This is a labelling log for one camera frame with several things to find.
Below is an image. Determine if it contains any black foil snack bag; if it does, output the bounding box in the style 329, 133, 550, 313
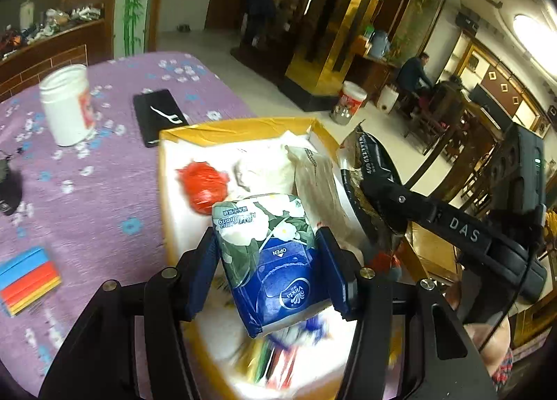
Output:
337, 125, 408, 254

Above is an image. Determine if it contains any white red printed bag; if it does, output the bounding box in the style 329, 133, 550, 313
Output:
286, 146, 362, 262

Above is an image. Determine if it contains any blue floral tissue pack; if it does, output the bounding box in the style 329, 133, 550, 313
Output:
211, 194, 330, 338

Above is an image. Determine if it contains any red plastic bag bundle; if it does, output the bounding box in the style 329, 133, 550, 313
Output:
176, 162, 229, 215

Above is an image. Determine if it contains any yellow cardboard box tray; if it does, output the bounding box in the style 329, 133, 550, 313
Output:
159, 117, 368, 399

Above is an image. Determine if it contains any multicolour sponge pack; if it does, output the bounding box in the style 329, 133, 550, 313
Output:
234, 337, 298, 391

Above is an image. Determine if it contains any person right hand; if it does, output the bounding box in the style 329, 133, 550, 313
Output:
442, 281, 513, 377

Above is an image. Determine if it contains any white floor container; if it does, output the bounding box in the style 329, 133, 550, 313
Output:
376, 85, 398, 114

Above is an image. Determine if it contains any wooden chair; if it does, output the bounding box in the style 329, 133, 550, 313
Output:
405, 80, 502, 202

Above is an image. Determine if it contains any red white bucket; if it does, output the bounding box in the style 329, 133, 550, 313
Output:
330, 81, 367, 125

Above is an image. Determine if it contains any coloured cloth stack pack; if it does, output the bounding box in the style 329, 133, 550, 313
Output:
0, 247, 61, 316

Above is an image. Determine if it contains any seated person dark jacket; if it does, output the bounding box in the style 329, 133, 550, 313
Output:
395, 51, 434, 117

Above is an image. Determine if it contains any black cylindrical motor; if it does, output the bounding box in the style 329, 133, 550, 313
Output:
0, 157, 23, 216

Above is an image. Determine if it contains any purple floral tablecloth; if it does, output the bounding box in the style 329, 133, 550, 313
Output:
1, 53, 250, 393

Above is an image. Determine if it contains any white dental floss pick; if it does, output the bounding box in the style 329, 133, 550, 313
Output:
149, 104, 184, 125

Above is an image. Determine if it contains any black smartphone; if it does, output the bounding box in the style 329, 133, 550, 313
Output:
133, 89, 189, 149

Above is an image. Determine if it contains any standing person in black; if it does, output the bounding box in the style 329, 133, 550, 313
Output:
242, 0, 276, 47

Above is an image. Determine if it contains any white plastic jar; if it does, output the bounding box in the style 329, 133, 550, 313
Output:
39, 64, 95, 147

